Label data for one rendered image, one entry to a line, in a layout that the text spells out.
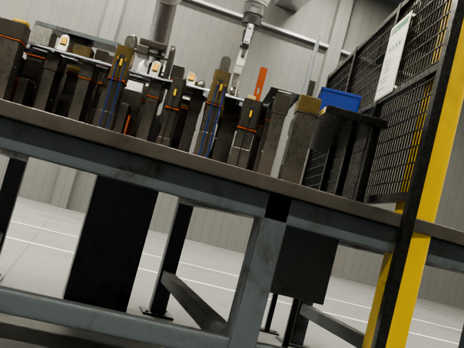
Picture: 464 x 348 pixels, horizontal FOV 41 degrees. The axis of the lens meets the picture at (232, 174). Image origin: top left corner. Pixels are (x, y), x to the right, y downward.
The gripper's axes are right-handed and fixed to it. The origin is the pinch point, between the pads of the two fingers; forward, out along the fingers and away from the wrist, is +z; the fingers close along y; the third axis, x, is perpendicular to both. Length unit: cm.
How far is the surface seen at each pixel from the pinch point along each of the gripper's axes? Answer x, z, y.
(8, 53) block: -78, 22, 21
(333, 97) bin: 39.2, 0.9, -3.6
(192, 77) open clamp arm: -16.9, 5.9, -14.4
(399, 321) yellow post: 65, 74, 53
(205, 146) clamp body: -4.5, 36.2, 25.3
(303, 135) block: 28.4, 22.1, 16.4
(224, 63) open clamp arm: -5.8, 5.0, 17.9
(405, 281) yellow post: 64, 62, 53
